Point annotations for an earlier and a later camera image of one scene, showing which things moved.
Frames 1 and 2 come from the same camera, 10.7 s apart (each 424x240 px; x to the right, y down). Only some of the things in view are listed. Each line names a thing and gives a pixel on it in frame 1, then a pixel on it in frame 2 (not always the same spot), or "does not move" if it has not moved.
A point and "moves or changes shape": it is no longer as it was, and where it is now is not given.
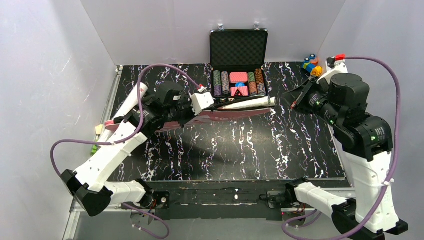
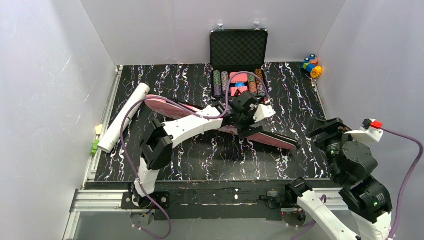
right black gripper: (309, 96) -> (324, 127)
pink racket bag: (209, 116) moves or changes shape
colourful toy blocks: (310, 65) does not move
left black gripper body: (191, 110) -> (243, 124)
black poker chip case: (238, 59) does not move
